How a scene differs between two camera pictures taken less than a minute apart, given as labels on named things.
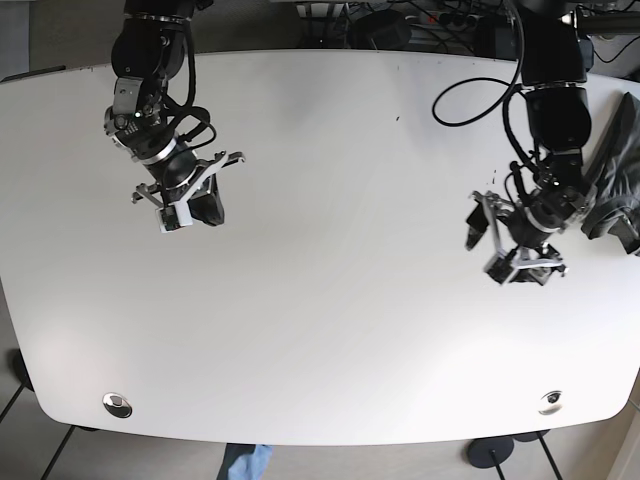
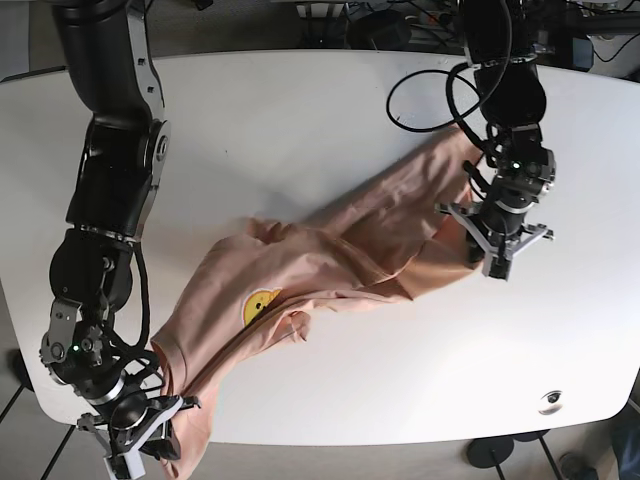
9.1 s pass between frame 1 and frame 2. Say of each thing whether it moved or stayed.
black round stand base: stayed
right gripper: moved
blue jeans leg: moved
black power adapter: stayed
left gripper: moved
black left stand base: stayed
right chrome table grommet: stayed
